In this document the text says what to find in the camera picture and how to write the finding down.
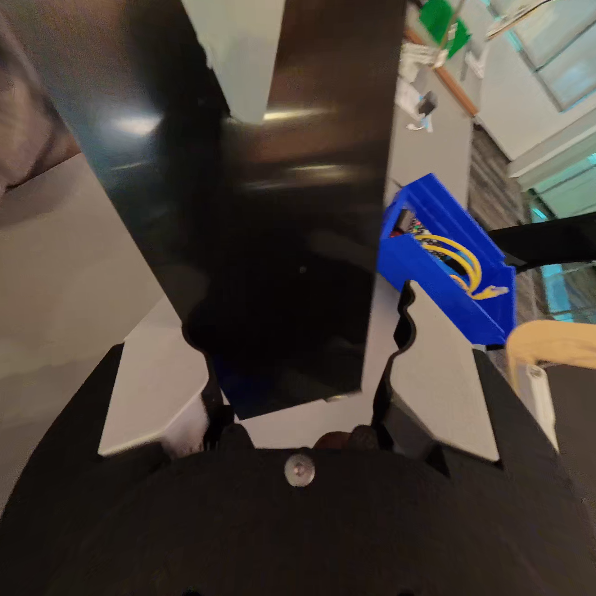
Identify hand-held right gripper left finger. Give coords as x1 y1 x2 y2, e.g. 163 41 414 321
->
98 298 210 457

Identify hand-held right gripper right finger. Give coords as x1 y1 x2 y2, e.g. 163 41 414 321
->
373 280 501 463

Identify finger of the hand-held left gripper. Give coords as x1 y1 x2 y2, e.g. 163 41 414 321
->
182 0 285 124

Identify thin black plastic strip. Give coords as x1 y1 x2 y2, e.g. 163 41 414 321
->
5 0 406 420

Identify person's left forearm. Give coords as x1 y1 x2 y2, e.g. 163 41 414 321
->
0 19 80 196

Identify blue plastic bin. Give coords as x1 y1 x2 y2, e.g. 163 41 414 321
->
377 173 517 347

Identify black backdrop board stand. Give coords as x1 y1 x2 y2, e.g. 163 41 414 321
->
506 320 596 396

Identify yellow item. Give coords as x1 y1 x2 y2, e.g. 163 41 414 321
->
410 233 511 300

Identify black mesh chair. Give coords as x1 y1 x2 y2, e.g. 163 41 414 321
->
489 213 596 273

